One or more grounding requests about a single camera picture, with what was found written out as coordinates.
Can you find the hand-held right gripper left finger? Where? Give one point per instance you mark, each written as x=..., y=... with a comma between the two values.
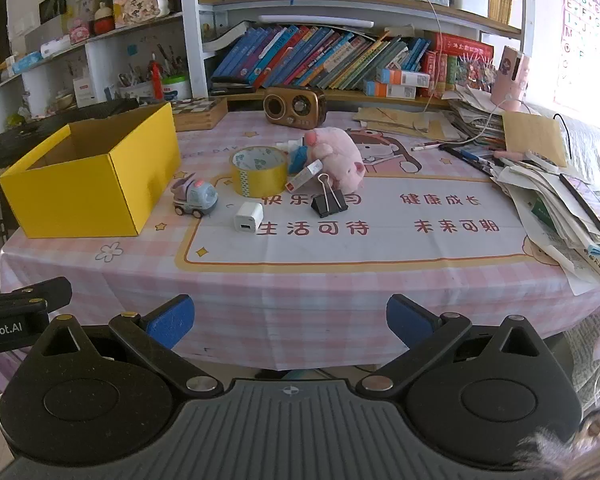
x=172, y=320

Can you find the white bookshelf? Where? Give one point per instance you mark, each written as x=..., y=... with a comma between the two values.
x=325, y=7

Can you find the small red white box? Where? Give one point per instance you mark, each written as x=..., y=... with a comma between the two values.
x=305, y=176

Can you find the pink speaker stand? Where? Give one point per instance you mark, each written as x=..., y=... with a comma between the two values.
x=510, y=80

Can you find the blue tissue packet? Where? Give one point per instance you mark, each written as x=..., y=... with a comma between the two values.
x=25, y=62

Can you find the white box red label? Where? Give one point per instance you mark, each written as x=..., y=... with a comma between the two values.
x=82, y=92

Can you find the white brush container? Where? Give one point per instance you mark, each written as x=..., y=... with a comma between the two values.
x=135, y=91

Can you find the row of colourful books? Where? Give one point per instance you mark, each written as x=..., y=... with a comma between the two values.
x=305, y=55

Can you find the grey furry fabric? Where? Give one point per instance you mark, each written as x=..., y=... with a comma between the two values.
x=570, y=450

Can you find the yellow cardboard box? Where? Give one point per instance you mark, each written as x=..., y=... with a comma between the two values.
x=80, y=195

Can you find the pile of loose papers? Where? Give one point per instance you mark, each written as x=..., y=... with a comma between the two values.
x=545, y=210

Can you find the wooden chess board box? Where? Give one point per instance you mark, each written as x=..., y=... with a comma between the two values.
x=200, y=115

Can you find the blue plastic packet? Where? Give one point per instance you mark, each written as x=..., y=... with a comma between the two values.
x=296, y=164

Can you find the yellow tape roll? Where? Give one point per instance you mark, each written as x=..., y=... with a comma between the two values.
x=260, y=180

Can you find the white charger cube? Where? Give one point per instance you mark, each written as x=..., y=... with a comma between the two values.
x=248, y=217

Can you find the black flat case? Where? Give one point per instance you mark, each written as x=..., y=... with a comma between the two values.
x=232, y=85

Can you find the pink plush paw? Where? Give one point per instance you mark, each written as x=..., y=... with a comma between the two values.
x=335, y=152

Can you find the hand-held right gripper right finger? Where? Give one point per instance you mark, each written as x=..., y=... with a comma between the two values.
x=405, y=315

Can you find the brown retro radio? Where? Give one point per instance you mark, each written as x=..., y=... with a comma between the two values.
x=295, y=107

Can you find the brown cardboard pieces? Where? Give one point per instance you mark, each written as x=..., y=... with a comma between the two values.
x=400, y=120

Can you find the green lid jar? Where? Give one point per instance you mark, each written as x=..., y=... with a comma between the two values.
x=176, y=90

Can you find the red glue bottle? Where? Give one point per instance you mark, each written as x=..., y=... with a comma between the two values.
x=155, y=80

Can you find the white marker pen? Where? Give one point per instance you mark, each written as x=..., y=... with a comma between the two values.
x=430, y=146

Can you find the orange and white carton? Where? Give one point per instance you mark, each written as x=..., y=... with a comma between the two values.
x=392, y=90
x=402, y=76

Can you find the grey purple toy car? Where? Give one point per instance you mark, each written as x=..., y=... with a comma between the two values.
x=195, y=197

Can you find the red round ornament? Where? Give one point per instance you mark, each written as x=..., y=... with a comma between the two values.
x=105, y=22

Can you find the white side shelf unit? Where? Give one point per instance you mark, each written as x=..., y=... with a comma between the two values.
x=97, y=55

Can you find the pink small box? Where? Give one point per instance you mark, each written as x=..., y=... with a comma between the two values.
x=80, y=30

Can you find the white light bar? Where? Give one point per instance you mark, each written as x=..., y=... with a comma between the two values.
x=315, y=21

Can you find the black binder clip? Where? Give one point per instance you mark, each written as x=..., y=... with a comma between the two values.
x=327, y=202

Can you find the alphabet wall poster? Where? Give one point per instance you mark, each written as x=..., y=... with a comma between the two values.
x=590, y=35

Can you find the brown envelope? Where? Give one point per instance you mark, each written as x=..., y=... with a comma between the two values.
x=532, y=137

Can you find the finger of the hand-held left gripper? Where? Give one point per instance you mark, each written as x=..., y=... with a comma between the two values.
x=30, y=292

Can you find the white printed blanket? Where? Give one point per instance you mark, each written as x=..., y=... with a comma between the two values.
x=595, y=150

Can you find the red boxed book set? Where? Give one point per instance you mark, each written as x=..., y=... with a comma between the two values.
x=462, y=47

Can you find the stack of newspapers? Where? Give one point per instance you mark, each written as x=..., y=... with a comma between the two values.
x=475, y=120

